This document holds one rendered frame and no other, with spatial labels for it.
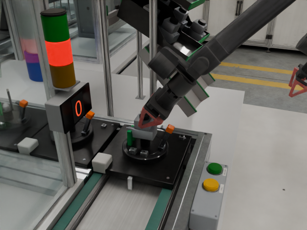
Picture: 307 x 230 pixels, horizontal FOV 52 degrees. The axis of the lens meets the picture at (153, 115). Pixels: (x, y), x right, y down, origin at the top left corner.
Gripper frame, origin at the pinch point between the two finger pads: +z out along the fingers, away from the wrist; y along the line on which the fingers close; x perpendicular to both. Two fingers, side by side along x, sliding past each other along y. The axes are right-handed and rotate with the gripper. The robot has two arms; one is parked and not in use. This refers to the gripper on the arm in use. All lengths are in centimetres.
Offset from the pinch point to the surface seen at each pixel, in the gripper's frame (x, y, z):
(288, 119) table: 49, -52, -12
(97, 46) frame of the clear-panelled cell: -40, -87, 43
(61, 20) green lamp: -27.4, 20.4, -19.6
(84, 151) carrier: -7.2, 6.0, 19.0
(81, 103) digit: -15.3, 17.8, -4.7
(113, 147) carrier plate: -1.0, 1.6, 14.1
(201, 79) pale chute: 10.0, -46.7, -1.5
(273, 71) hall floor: 111, -329, 44
